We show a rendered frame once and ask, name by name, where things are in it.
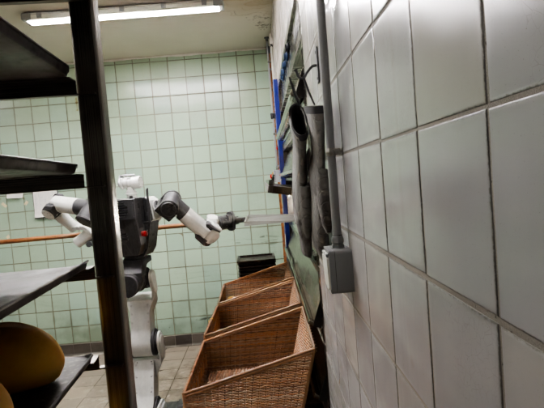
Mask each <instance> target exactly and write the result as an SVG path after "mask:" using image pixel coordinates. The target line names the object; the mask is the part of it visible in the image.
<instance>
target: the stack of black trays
mask: <svg viewBox="0 0 544 408"><path fill-rule="evenodd" d="M275 262H276V258H275V255H274V253H262V254H253V255H243V256H238V258H237V265H238V269H239V271H238V272H239V274H238V275H239V278H242V277H244V276H246V275H249V274H253V273H256V272H258V271H261V270H264V269H267V268H270V267H272V266H276V263H275Z"/></svg>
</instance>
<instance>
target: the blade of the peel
mask: <svg viewBox="0 0 544 408"><path fill-rule="evenodd" d="M287 222H295V217H294V214H283V215H247V216H246V219H245V221H244V225H245V226H253V225H261V224H270V223H287Z"/></svg>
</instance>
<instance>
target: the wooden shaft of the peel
mask: <svg viewBox="0 0 544 408"><path fill-rule="evenodd" d="M180 227H186V226H185V225H184V224H183V223H173V224H164V225H159V226H158V230H162V229H171V228H180ZM80 233H81V232H77V233H68V234H60V235H51V236H33V237H25V238H16V239H7V240H0V244H14V243H23V242H33V241H41V240H58V239H66V238H75V237H76V236H77V235H79V234H80Z"/></svg>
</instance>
